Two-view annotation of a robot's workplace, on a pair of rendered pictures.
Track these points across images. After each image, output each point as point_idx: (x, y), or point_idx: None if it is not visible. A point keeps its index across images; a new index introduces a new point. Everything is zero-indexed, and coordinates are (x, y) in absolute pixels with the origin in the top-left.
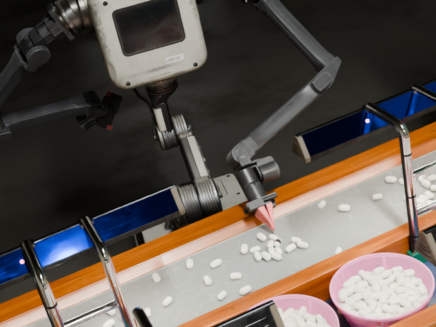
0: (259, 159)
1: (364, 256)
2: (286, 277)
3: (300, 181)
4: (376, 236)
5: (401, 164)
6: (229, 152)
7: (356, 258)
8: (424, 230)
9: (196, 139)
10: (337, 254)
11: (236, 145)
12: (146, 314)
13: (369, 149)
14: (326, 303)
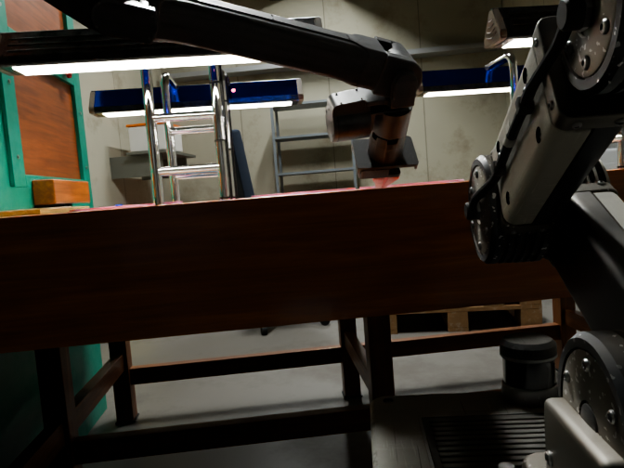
0: (356, 90)
1: (294, 192)
2: (390, 187)
3: (278, 196)
4: (261, 197)
5: (223, 94)
6: (410, 57)
7: (304, 191)
8: (299, 78)
9: (533, 73)
10: (318, 192)
11: (392, 41)
12: (501, 57)
13: (79, 212)
14: (362, 187)
